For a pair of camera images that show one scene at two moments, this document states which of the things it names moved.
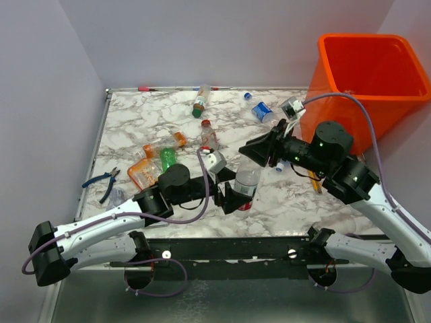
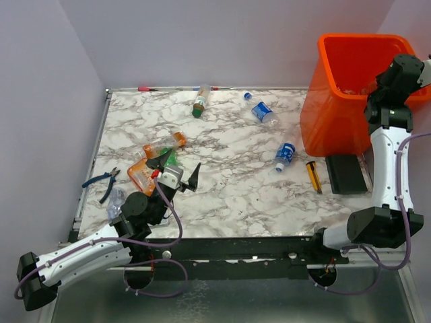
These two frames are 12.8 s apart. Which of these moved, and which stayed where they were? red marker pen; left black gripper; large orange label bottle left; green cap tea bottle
Moved: left black gripper
Stayed: red marker pen; green cap tea bottle; large orange label bottle left
